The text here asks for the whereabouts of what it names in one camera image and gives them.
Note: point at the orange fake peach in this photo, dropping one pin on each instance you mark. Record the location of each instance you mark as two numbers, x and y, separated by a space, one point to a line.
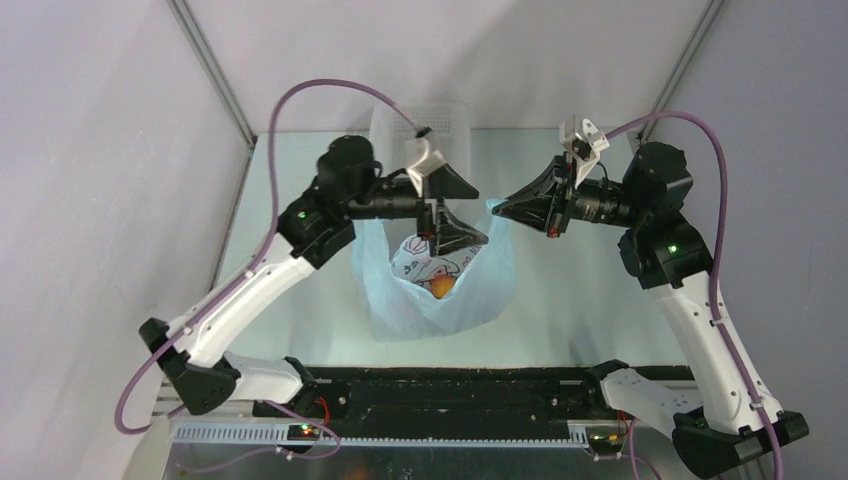
442 285

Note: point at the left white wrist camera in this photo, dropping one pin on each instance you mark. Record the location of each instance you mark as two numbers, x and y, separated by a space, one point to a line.
422 159

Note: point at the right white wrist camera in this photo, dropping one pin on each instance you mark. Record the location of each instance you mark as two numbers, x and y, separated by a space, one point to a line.
583 143

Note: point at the left aluminium frame post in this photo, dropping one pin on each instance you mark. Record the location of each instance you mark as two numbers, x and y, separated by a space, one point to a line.
197 40

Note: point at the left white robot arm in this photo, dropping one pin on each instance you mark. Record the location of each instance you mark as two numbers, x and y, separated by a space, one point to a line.
350 185

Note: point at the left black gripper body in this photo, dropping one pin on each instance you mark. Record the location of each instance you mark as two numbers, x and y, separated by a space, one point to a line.
392 198

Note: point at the aluminium frame post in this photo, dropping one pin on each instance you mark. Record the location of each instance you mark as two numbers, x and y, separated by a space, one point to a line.
197 40
706 22

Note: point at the white perforated plastic basket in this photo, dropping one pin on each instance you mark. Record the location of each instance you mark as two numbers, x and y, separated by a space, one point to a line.
391 135

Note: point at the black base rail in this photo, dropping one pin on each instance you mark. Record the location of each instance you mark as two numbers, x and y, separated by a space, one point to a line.
463 404

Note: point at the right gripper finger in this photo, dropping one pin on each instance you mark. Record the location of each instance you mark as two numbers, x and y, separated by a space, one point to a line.
541 215
555 175

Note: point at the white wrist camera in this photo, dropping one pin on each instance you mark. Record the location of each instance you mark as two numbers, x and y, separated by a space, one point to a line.
583 143
422 159

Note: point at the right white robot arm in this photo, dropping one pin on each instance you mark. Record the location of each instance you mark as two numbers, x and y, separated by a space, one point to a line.
732 418

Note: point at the light blue plastic bag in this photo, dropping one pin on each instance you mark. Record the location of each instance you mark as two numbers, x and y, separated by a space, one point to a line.
412 295

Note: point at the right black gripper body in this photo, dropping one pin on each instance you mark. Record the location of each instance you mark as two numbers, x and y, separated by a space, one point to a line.
601 202

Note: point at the right aluminium frame post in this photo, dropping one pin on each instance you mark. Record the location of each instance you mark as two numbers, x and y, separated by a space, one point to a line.
706 22

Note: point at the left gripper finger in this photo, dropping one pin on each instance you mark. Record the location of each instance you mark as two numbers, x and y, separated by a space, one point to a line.
443 232
447 184

